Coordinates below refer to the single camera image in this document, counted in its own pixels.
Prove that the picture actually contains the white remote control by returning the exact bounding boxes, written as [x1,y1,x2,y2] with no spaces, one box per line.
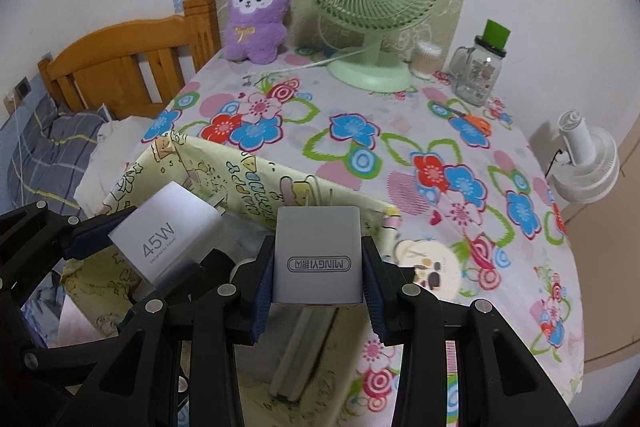
[270,304,337,404]

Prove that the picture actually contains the white fan cable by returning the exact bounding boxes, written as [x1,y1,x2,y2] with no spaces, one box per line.
[242,47,363,85]

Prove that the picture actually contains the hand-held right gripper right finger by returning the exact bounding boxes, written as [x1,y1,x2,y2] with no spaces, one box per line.
[361,237,578,427]

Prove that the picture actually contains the purple plush toy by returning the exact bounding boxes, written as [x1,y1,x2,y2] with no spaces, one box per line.
[222,0,293,64]

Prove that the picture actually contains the grey plaid bedding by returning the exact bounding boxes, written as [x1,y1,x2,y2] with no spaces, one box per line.
[7,94,108,218]

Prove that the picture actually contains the white clip fan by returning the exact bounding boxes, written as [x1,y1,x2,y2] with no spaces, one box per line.
[547,109,621,205]

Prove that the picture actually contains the floral tablecloth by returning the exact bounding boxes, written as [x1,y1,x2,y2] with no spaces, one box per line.
[75,44,586,427]

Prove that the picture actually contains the black fan cable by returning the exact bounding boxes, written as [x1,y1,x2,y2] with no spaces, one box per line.
[545,149,566,180]

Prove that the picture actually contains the yellow printed storage box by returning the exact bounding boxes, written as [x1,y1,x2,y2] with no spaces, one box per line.
[60,129,401,427]

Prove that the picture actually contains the white charger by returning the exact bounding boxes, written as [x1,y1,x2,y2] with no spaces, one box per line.
[107,181,231,286]

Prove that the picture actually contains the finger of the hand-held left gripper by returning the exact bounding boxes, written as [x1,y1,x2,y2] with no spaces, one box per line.
[199,249,238,292]
[0,201,119,279]

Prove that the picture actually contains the beige wooden cabinet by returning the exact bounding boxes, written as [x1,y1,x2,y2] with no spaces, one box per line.
[565,112,640,378]

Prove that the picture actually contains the orange scissors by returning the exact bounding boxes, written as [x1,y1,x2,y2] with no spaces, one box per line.
[450,104,493,131]

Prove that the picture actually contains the cotton swab jar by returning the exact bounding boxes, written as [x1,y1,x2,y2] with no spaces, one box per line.
[410,41,445,79]

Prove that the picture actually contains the white cloth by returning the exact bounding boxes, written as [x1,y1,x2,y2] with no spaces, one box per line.
[74,114,166,212]

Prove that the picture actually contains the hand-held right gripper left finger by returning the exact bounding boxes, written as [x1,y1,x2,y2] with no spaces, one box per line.
[97,237,276,427]

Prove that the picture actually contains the glass jar mug green lid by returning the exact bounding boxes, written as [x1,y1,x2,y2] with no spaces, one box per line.
[448,19,512,108]

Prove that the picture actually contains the grey charger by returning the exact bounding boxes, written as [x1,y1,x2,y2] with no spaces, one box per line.
[271,192,363,308]

